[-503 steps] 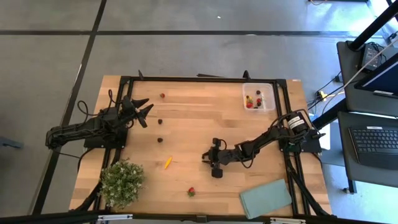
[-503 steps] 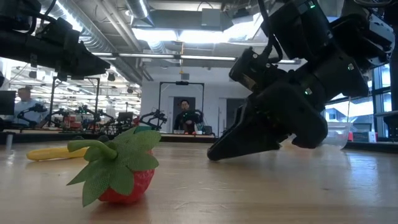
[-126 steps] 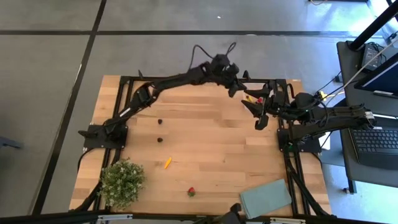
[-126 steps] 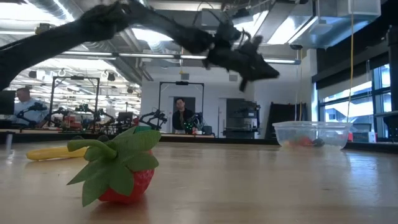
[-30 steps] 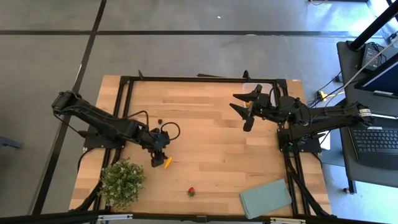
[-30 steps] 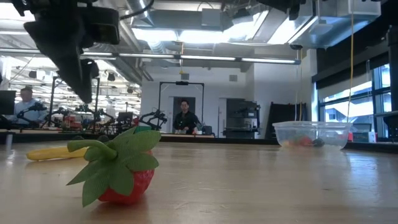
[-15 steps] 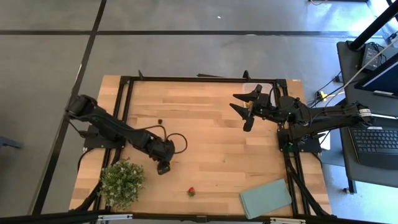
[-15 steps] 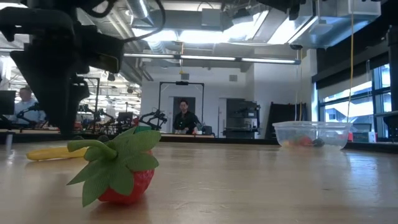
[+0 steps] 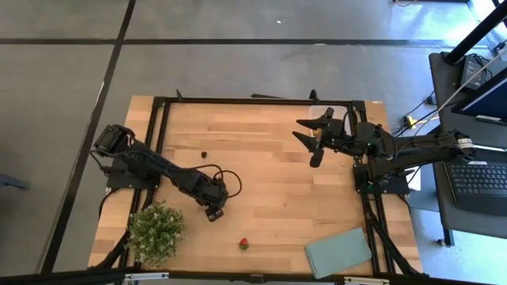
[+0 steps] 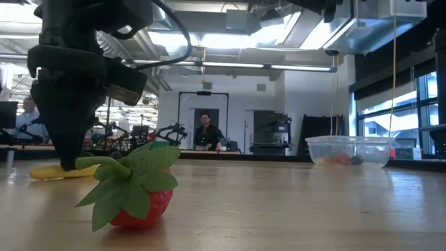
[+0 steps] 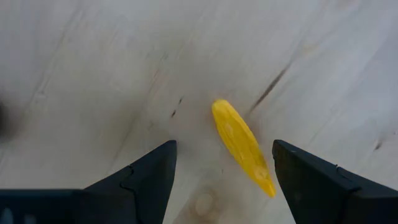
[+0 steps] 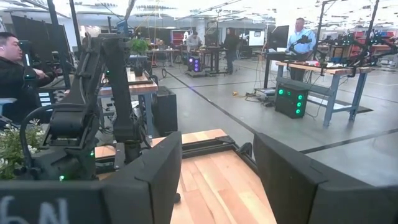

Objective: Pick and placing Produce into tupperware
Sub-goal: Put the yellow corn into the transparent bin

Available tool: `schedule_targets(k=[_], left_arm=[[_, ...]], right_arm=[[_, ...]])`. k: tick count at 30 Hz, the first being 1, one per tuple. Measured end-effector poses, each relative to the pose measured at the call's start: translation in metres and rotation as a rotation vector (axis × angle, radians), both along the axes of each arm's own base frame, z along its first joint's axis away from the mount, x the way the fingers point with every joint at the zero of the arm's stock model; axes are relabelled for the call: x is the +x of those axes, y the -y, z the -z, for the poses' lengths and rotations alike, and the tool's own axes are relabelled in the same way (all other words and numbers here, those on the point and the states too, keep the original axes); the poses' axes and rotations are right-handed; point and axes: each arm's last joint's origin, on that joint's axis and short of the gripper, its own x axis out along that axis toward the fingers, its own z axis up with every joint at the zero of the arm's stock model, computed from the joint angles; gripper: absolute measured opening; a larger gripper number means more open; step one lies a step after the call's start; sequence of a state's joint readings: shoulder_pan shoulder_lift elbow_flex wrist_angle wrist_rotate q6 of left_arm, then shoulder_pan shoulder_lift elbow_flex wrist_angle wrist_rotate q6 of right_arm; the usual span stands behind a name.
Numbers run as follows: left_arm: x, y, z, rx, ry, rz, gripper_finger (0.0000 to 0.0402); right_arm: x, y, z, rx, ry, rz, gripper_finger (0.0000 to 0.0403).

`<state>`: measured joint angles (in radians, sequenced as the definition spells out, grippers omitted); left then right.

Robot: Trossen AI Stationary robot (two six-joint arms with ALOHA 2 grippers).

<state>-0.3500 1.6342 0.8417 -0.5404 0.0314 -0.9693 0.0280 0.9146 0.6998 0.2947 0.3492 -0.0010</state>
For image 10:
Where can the black background robot arm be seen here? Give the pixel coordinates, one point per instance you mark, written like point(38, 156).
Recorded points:
point(170, 130)
point(108, 130)
point(29, 127)

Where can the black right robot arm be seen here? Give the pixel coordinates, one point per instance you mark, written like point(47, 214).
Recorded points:
point(313, 5)

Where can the dark dome security camera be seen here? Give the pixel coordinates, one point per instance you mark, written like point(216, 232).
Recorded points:
point(331, 52)

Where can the small white box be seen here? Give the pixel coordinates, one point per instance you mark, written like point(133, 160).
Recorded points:
point(407, 153)

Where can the long linear ceiling light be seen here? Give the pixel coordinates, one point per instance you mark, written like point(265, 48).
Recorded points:
point(226, 64)

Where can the standing person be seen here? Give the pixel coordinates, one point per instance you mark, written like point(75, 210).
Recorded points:
point(207, 134)

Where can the black rectangular stand frame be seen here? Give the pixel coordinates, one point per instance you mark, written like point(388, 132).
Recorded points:
point(203, 93)

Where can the seated person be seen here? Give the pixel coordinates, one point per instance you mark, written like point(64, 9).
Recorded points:
point(26, 118)

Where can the black leaning panel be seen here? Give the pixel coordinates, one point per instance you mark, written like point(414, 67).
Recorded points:
point(318, 132)

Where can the pale upright post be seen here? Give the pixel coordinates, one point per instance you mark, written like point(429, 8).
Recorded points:
point(9, 159)

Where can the clear plastic tupperware container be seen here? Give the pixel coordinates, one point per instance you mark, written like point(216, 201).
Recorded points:
point(369, 148)

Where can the red toy strawberry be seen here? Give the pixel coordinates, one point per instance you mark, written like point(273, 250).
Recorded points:
point(139, 195)
point(341, 158)

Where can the yellow toy banana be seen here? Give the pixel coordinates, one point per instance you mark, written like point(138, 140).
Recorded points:
point(45, 173)

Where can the black equipment cabinet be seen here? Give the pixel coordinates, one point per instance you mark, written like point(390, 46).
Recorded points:
point(271, 132)

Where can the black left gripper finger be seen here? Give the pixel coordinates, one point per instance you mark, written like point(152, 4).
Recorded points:
point(83, 115)
point(55, 115)

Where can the black aluminium table frame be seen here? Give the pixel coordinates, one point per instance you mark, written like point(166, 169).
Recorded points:
point(278, 158)

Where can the yellow toy vegetable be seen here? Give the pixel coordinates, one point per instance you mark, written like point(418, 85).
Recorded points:
point(320, 161)

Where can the dark toy blackberry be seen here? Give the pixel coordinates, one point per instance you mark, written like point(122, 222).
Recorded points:
point(87, 154)
point(115, 155)
point(356, 159)

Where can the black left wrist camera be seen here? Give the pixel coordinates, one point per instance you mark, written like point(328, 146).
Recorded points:
point(125, 82)

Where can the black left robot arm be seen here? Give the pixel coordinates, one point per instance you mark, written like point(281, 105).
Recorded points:
point(87, 14)

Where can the silver ventilation duct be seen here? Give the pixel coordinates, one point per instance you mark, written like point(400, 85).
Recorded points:
point(139, 45)

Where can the black background monitor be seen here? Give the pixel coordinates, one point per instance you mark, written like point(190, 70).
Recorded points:
point(7, 115)

